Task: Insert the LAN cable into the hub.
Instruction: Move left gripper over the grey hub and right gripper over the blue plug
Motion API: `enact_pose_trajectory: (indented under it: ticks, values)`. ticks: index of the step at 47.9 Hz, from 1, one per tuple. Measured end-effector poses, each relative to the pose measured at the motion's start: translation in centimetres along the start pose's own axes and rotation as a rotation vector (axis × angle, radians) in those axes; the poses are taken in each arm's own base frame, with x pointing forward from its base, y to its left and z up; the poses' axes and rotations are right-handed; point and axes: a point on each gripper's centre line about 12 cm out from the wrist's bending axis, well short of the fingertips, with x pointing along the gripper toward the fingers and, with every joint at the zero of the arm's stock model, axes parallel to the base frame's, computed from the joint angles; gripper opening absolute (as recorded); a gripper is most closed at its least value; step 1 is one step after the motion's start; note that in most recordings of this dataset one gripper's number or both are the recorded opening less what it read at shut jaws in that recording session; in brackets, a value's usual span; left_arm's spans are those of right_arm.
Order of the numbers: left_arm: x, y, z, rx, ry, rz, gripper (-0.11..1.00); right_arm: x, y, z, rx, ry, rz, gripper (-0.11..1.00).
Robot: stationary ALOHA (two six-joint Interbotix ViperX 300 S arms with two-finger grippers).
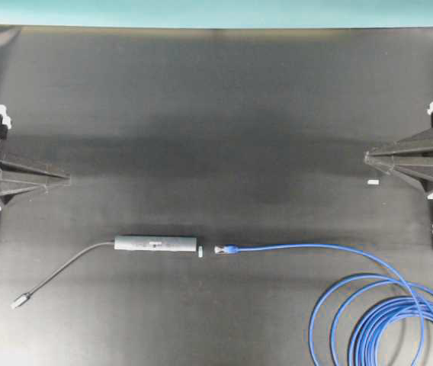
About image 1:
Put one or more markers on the grey USB hub with cable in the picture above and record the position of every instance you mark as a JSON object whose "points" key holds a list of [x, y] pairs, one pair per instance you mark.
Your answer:
{"points": [[128, 243]]}

